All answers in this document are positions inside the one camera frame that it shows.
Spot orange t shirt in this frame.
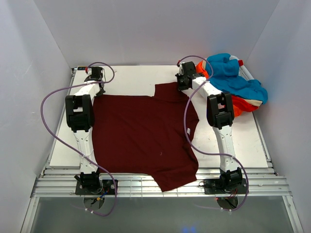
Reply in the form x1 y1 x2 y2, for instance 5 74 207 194
196 61 262 117

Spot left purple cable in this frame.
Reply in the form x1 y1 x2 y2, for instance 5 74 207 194
40 62 119 217

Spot blue t shirt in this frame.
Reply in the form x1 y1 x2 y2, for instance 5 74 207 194
205 53 268 104

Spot dark red t shirt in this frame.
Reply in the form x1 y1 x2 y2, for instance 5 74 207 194
92 83 199 178

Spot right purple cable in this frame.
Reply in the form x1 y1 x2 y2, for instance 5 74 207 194
176 55 250 211

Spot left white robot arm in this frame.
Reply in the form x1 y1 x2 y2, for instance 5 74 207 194
65 67 105 194

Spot aluminium frame rails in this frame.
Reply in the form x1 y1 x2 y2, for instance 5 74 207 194
32 167 291 198

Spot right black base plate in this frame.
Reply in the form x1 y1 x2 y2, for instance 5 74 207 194
202 179 247 195

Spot purple cable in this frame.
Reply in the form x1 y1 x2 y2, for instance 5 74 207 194
176 55 250 211
40 62 119 217

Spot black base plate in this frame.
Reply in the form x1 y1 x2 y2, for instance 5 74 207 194
202 179 247 195
75 179 118 196

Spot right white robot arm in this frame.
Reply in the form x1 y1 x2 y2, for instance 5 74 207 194
175 61 243 193

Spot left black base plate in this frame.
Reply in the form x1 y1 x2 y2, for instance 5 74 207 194
75 179 118 196

